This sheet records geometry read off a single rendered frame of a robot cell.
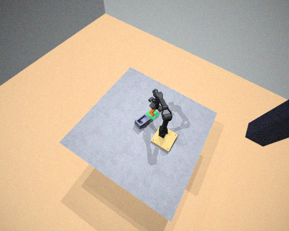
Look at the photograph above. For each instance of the orange l-shaped part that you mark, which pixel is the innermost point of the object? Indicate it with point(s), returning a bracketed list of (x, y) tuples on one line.
[(151, 112)]

